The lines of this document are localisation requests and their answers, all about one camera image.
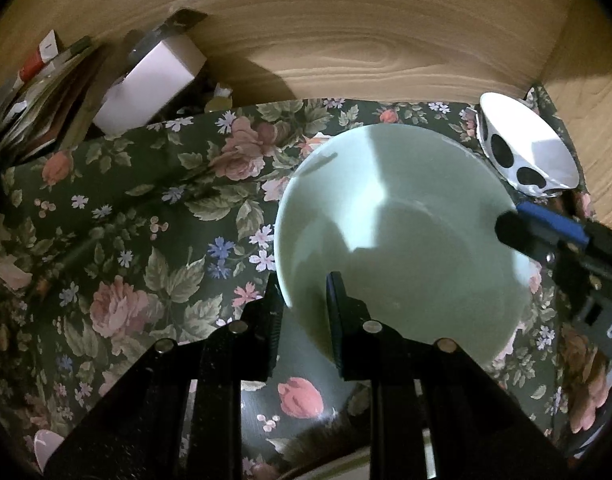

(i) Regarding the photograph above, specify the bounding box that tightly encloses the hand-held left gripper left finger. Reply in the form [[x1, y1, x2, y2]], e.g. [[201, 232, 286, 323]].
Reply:
[[43, 275, 285, 480]]

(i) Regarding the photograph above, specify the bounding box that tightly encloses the grey furry object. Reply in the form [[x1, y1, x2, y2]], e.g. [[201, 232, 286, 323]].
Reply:
[[271, 407, 373, 468]]

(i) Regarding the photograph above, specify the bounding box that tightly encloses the floral tablecloth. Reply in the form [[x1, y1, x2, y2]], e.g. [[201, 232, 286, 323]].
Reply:
[[0, 85, 612, 480]]

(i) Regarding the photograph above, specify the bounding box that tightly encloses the black-spotted white bowl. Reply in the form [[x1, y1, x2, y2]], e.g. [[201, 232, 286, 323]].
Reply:
[[475, 91, 581, 197]]

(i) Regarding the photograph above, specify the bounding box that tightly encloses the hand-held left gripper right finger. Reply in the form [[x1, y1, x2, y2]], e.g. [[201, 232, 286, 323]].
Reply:
[[326, 271, 572, 480]]

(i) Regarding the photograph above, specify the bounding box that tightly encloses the small white dish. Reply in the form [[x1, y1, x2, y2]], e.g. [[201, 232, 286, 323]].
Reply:
[[32, 429, 66, 475]]

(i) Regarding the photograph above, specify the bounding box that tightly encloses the light green bowl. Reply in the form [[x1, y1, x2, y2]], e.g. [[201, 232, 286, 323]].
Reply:
[[273, 124, 534, 368]]

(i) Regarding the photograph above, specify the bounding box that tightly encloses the stack of papers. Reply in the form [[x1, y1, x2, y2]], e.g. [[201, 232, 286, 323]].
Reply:
[[0, 30, 111, 166]]

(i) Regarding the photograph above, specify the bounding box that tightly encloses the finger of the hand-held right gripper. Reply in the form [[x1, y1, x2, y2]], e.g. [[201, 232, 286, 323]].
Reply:
[[517, 201, 589, 248], [494, 211, 562, 267]]

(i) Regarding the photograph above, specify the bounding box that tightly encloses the white box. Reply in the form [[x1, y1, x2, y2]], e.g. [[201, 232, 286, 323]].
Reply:
[[92, 35, 207, 137]]

